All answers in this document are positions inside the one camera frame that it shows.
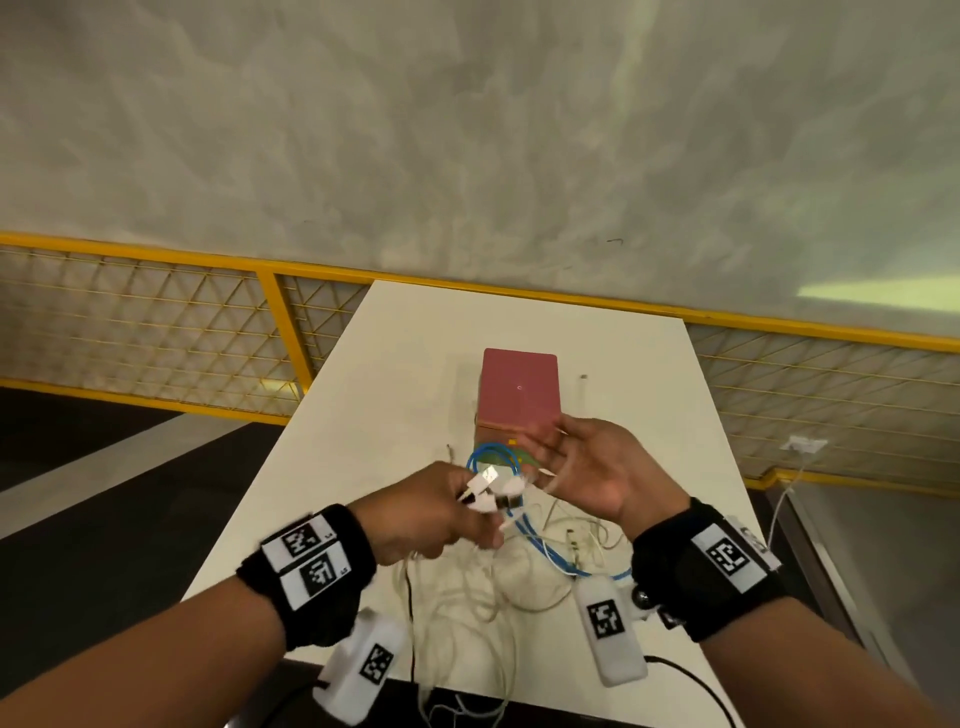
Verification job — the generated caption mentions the person's left hand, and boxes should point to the person's left hand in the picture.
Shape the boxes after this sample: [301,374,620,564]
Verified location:
[348,461,519,568]

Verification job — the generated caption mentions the white table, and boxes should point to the white table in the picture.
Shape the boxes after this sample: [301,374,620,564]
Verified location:
[183,281,774,728]

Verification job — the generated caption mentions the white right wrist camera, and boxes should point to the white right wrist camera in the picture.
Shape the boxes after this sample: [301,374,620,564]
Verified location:
[573,573,649,688]

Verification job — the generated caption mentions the bunch of white cables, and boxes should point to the bunch of white cables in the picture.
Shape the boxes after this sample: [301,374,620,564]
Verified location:
[393,442,631,728]

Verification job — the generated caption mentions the white socket cord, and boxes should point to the white socket cord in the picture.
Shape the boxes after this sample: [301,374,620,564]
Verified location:
[766,449,811,541]

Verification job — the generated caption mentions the black wristband with markers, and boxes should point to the black wristband with markers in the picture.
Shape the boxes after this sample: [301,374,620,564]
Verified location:
[629,497,789,644]
[236,503,378,652]

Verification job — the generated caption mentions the person's right hand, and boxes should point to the person's right hand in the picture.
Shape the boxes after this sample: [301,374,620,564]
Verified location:
[517,414,691,543]

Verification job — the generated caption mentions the black right wristband with markers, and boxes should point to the black right wristband with markers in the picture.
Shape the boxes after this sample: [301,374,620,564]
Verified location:
[629,497,789,644]

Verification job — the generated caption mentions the blue cable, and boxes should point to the blue cable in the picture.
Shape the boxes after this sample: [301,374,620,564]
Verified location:
[464,442,635,583]

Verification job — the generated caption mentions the pink box with green drawer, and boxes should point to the pink box with green drawer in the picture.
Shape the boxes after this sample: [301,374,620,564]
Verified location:
[473,347,564,466]

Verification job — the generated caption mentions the yellow mesh railing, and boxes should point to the yellow mesh railing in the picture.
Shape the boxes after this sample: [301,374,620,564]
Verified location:
[0,232,960,500]

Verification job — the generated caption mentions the black left wristband with markers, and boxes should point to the black left wristband with markers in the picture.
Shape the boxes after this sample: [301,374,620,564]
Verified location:
[236,503,378,652]

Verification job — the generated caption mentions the person's right forearm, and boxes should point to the person's right forearm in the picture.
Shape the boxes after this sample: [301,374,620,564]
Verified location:
[701,592,954,728]

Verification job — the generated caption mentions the person's left forearm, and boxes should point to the person's left forearm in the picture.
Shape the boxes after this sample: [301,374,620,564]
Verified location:
[0,573,290,728]

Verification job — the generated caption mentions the black right camera cord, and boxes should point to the black right camera cord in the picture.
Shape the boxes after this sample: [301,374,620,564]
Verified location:
[644,654,740,728]

